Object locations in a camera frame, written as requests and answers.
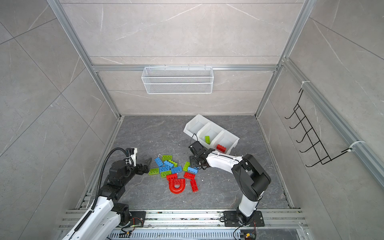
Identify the green lego brick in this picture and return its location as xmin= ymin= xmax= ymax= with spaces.
xmin=148 ymin=168 xmax=160 ymax=176
xmin=162 ymin=155 xmax=173 ymax=161
xmin=205 ymin=136 xmax=211 ymax=144
xmin=183 ymin=162 xmax=190 ymax=172
xmin=160 ymin=171 xmax=172 ymax=178

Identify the blue lego brick low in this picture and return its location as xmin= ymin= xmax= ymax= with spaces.
xmin=188 ymin=167 xmax=198 ymax=175

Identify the red lego brick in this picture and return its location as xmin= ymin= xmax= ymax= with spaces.
xmin=184 ymin=172 xmax=196 ymax=180
xmin=166 ymin=173 xmax=178 ymax=181
xmin=190 ymin=180 xmax=199 ymax=193
xmin=216 ymin=145 xmax=227 ymax=153

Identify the red arch lego piece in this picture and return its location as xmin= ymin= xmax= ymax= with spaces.
xmin=169 ymin=179 xmax=186 ymax=194

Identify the white three-compartment bin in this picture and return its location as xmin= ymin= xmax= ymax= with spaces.
xmin=184 ymin=114 xmax=240 ymax=155

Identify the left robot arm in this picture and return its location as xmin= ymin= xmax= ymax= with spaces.
xmin=63 ymin=147 xmax=153 ymax=240

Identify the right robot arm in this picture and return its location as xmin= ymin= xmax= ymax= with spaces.
xmin=189 ymin=143 xmax=272 ymax=226

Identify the blue lego brick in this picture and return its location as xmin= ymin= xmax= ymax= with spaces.
xmin=154 ymin=157 xmax=164 ymax=168
xmin=159 ymin=166 xmax=171 ymax=173
xmin=164 ymin=161 xmax=174 ymax=169
xmin=171 ymin=166 xmax=183 ymax=174

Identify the blue lego brick lower left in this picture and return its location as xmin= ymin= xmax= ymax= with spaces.
xmin=159 ymin=166 xmax=171 ymax=173

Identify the green lego brick bottom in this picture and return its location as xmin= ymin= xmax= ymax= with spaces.
xmin=160 ymin=171 xmax=172 ymax=178

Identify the blue lego brick center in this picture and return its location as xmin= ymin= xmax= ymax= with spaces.
xmin=171 ymin=166 xmax=183 ymax=174

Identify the blue lego brick upper middle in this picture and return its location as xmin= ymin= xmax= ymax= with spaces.
xmin=164 ymin=161 xmax=174 ymax=169

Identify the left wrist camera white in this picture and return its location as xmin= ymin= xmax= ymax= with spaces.
xmin=126 ymin=148 xmax=138 ymax=167

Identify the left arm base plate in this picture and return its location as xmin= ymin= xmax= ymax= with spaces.
xmin=118 ymin=211 xmax=147 ymax=228

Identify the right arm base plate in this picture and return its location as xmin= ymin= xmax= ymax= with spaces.
xmin=219 ymin=211 xmax=265 ymax=227

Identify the white wire mesh basket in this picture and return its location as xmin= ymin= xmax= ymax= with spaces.
xmin=142 ymin=67 xmax=214 ymax=94

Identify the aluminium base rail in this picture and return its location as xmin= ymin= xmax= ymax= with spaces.
xmin=109 ymin=209 xmax=312 ymax=240

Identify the black wire hook rack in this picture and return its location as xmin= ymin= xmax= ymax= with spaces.
xmin=285 ymin=89 xmax=353 ymax=168

